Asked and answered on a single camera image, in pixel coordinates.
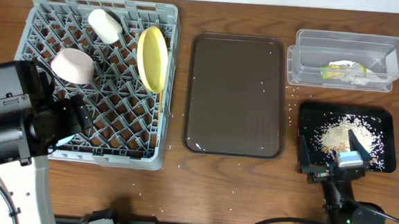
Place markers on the light blue saucer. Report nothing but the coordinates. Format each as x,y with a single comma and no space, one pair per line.
64,141

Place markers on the pile of rice leftovers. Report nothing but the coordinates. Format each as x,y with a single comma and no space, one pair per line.
332,137

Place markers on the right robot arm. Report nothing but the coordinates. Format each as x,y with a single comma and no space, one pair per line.
343,210

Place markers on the grey plastic dishwasher rack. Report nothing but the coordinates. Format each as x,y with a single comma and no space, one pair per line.
124,113

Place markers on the black plastic tray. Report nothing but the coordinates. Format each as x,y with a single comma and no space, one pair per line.
311,116

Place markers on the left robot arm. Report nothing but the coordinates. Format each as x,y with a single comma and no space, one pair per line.
31,125

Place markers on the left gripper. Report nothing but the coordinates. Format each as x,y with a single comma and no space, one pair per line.
78,115

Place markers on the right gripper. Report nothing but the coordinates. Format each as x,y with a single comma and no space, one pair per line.
327,172

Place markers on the white cup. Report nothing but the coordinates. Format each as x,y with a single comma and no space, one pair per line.
105,26

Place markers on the dark brown serving tray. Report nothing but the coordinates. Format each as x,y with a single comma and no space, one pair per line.
236,98

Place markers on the clear plastic waste bin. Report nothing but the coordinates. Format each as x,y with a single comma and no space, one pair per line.
315,49

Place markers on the wooden chopstick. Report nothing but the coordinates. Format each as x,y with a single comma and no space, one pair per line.
170,59
160,108

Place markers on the white paper napkin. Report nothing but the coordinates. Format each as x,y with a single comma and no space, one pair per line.
370,77

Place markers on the green yellow snack wrapper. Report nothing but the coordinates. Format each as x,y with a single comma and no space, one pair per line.
343,70

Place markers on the pink bowl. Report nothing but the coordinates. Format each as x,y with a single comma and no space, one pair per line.
73,66

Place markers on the yellow plate with leftovers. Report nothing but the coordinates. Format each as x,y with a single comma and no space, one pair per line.
152,59

